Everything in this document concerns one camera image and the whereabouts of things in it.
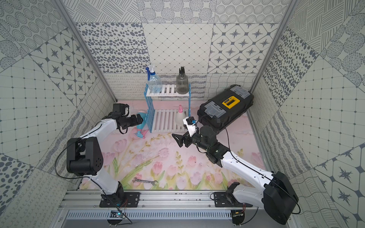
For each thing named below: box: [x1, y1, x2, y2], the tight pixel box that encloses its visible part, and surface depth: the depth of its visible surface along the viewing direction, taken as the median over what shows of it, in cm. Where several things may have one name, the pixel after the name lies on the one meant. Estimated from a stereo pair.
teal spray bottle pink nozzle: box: [136, 112, 149, 140], surface depth 100 cm
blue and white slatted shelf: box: [143, 83, 192, 133], surface depth 103 cm
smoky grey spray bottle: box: [175, 66, 189, 95], surface depth 87 cm
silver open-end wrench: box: [132, 177, 159, 186], surface depth 82 cm
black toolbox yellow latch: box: [197, 85, 255, 132], surface depth 97 cm
